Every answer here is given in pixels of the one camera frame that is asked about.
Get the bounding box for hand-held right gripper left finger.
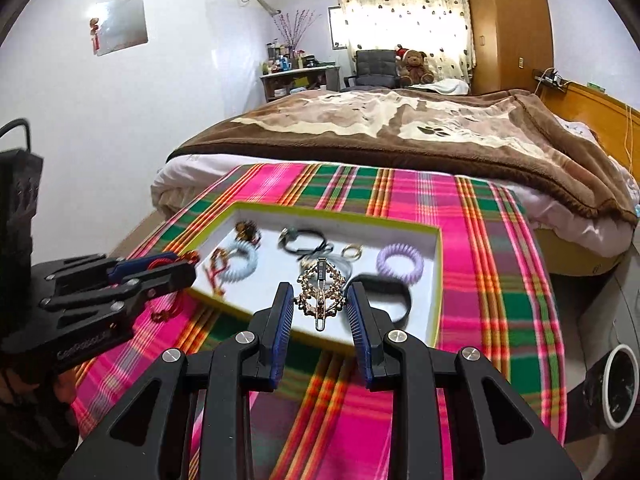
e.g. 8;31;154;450
57;281;296;480

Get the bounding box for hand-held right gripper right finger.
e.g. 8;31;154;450
346;281;583;480

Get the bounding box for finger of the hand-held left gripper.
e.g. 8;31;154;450
39;261;197;334
47;253;181;294

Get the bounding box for dark red bead bracelet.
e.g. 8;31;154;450
149;252;202;322

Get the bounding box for yellow-green cardboard box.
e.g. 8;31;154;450
177;201;445;349

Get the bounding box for gold hair clip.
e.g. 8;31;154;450
292;256;350;332

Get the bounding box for black wide band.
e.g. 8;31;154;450
349;274;414;325

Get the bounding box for light blue spiral hair tie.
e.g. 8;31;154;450
219;240;259;281

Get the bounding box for grey hair tie with charm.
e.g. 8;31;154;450
278;226;335;261

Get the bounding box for person's left forearm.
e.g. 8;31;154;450
0;360;96;480

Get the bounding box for pink green plaid cloth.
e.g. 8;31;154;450
69;162;569;480

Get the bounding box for brown printed blanket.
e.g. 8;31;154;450
172;88;639;226

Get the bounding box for pale pink bed quilt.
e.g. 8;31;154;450
150;152;640;257

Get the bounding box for yellow bed base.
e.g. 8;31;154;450
547;249;627;277

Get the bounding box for grey desk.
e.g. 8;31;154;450
259;63;344;104

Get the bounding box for bottles on desk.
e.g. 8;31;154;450
264;42;321;74

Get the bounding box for white pillow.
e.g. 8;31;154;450
409;78;471;96

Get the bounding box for dark grey chair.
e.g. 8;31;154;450
342;48;401;92

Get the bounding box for white rimmed trash bin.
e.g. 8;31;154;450
564;343;639;431

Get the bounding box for brown teddy bear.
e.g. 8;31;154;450
394;45;435;86

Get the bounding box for purple branches in vase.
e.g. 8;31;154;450
272;8;321;49

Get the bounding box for wooden headboard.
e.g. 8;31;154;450
537;79;640;171

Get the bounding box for spotted curtain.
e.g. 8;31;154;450
332;0;476;84

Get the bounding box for wooden wardrobe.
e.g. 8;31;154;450
462;0;554;96

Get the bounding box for purple spiral hair tie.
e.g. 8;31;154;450
375;243;426;281

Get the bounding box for brown beaded hair tie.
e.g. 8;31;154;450
234;219;262;246

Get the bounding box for shiny wall sheet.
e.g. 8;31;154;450
89;0;150;57

